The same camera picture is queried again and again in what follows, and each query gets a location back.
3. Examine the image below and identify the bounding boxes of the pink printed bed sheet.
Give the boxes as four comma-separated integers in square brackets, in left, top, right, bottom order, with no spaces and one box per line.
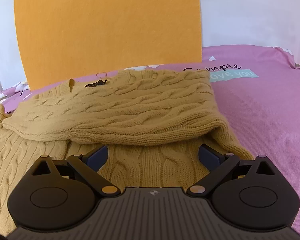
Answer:
[0,45,300,235]

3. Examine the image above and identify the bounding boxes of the mustard cable-knit cardigan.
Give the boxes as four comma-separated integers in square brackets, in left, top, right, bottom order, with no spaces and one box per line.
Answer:
[0,69,253,235]

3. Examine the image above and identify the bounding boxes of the orange headboard panel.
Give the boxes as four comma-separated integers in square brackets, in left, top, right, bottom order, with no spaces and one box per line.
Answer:
[14,0,202,90]

